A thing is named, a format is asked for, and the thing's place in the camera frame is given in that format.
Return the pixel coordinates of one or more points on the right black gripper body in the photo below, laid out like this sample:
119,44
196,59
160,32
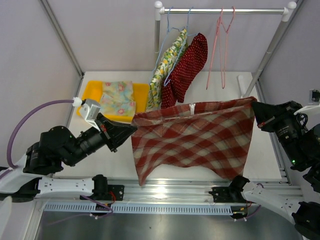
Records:
269,120

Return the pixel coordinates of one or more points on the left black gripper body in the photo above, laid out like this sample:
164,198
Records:
108,135

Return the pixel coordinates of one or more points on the red plaid skirt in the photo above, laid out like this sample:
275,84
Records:
180,136

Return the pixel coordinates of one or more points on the pink wire hanger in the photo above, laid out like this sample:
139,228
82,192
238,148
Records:
217,34
223,62

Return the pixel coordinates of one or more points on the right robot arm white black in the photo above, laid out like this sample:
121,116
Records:
302,147

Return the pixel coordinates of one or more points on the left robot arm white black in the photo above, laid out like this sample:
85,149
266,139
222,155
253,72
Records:
58,147

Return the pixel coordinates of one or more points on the lemon print skirt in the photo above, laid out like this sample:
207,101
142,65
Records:
165,65

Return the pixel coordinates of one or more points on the red polka dot skirt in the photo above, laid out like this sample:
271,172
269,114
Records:
179,80

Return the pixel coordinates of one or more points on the pastel floral cloth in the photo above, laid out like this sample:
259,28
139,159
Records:
117,99

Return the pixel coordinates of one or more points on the yellow plastic tray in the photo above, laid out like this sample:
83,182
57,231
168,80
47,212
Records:
93,90

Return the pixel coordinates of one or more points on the metal clothes rack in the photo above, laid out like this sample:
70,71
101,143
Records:
285,12

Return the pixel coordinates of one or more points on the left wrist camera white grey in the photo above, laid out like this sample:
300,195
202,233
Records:
89,111

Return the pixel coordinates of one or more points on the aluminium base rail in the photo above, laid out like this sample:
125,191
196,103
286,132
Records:
159,191

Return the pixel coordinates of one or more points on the slotted cable duct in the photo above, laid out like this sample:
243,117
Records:
130,208

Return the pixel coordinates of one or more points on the blue wire hanger right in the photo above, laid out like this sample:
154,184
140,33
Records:
179,55

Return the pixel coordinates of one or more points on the blue wire hanger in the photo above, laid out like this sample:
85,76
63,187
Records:
162,47
179,55

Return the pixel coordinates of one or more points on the blue wire hanger left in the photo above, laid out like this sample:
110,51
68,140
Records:
162,47

